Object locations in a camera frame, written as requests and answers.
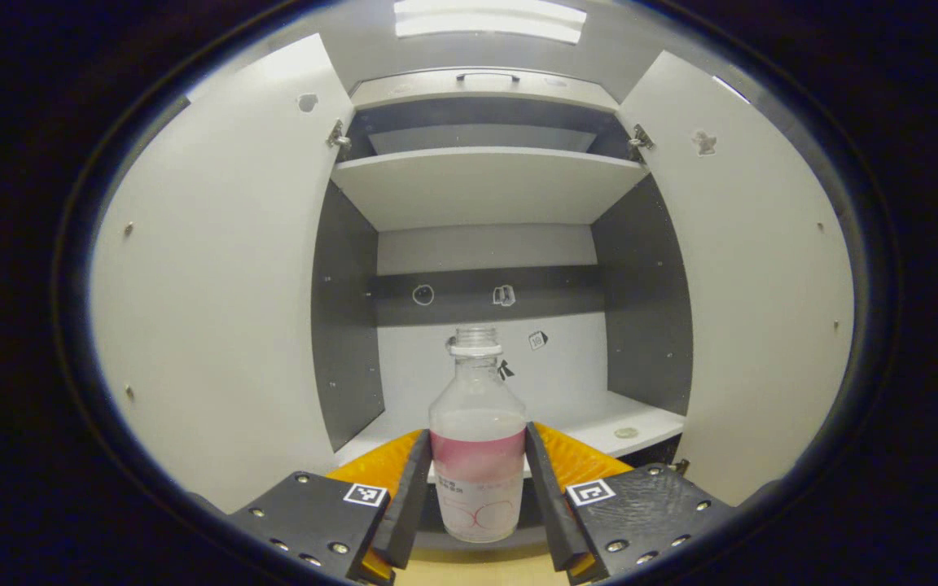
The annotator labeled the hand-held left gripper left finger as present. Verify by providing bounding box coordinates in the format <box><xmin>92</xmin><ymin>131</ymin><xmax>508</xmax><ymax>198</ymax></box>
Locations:
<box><xmin>229</xmin><ymin>429</ymin><xmax>433</xmax><ymax>585</ymax></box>

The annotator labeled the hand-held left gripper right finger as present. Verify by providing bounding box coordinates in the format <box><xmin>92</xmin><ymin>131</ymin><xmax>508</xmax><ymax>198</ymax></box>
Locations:
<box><xmin>524</xmin><ymin>422</ymin><xmax>737</xmax><ymax>585</ymax></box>

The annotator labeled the large ceiling light panel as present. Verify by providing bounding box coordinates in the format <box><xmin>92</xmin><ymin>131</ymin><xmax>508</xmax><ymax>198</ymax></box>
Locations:
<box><xmin>393</xmin><ymin>0</ymin><xmax>588</xmax><ymax>44</ymax></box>

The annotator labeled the grey cabinet drawer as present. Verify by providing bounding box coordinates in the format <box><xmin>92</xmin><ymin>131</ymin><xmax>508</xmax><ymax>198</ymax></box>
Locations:
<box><xmin>351</xmin><ymin>69</ymin><xmax>618</xmax><ymax>112</ymax></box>

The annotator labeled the grey and white cabinet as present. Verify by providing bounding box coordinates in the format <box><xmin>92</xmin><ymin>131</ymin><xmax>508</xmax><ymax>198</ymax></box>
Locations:
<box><xmin>310</xmin><ymin>68</ymin><xmax>694</xmax><ymax>554</ymax></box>

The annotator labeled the grey cabinet door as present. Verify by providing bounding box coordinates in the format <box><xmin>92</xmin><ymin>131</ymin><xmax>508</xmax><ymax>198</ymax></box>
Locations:
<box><xmin>90</xmin><ymin>33</ymin><xmax>356</xmax><ymax>515</ymax></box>
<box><xmin>616</xmin><ymin>50</ymin><xmax>855</xmax><ymax>507</ymax></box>

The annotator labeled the clear bottle with pink label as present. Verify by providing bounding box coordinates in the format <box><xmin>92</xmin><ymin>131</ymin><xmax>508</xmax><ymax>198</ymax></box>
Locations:
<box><xmin>428</xmin><ymin>326</ymin><xmax>528</xmax><ymax>544</ymax></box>

